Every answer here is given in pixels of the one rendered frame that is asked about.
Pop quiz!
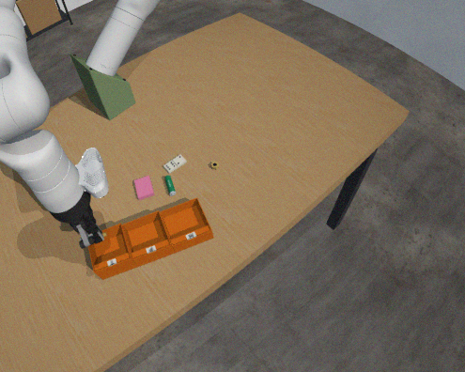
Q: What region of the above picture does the white domino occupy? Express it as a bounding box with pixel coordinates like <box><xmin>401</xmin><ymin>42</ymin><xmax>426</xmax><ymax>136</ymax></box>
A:
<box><xmin>163</xmin><ymin>155</ymin><xmax>187</xmax><ymax>173</ymax></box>

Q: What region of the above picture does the green aa battery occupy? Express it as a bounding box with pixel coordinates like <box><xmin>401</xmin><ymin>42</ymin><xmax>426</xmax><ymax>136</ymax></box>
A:
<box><xmin>165</xmin><ymin>176</ymin><xmax>176</xmax><ymax>196</ymax></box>

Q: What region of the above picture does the pink square pad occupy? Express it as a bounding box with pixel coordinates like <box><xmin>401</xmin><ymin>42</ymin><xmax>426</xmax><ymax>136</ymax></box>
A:
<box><xmin>134</xmin><ymin>176</ymin><xmax>155</xmax><ymax>200</ymax></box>

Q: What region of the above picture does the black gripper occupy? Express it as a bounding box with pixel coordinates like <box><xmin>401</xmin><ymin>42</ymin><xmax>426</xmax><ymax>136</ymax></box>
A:
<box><xmin>49</xmin><ymin>191</ymin><xmax>104</xmax><ymax>249</ymax></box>

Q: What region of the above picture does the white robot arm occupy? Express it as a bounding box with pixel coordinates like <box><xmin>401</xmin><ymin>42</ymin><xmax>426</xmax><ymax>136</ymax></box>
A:
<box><xmin>0</xmin><ymin>0</ymin><xmax>160</xmax><ymax>213</ymax></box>

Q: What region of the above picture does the orange three-compartment bin rack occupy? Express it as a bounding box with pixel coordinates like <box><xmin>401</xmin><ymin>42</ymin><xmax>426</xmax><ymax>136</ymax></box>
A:
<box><xmin>88</xmin><ymin>198</ymin><xmax>214</xmax><ymax>280</ymax></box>

